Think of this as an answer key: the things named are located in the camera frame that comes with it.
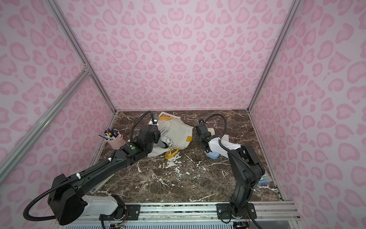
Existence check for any highlighter marker pack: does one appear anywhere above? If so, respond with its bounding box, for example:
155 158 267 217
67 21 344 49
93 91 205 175
258 174 273 184

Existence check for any light blue alarm clock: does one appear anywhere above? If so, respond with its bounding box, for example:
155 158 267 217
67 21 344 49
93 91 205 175
205 151 220 159

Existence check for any pink pen holder cup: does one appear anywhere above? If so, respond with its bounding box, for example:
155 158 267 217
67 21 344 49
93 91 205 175
97 128 125 150

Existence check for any white square alarm clock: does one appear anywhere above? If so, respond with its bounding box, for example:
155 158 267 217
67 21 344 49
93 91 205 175
221 135 230 145

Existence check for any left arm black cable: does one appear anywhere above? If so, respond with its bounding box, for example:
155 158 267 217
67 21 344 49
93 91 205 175
22 111 160 221

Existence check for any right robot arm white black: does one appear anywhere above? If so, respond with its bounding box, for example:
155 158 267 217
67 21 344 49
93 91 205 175
194 120 266 218

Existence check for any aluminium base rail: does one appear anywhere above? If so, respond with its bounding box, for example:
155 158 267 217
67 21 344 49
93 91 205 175
66 201 304 229

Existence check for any aluminium corner frame post right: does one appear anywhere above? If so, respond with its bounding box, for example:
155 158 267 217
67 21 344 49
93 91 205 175
247 0 304 113

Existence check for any aluminium diagonal frame bar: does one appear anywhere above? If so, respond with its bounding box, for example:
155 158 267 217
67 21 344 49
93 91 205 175
1 67 91 184

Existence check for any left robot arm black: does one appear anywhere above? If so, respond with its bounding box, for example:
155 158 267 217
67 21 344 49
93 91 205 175
48 125 160 225

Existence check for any aluminium corner frame post left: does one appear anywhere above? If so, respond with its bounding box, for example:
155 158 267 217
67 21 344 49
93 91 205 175
44 0 117 115

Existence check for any white canvas tote bag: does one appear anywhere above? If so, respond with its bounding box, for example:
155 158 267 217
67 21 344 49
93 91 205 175
148 112 193 157

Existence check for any aluminium corner frame post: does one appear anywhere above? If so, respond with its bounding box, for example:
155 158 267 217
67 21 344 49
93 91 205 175
247 0 304 113
44 0 117 115

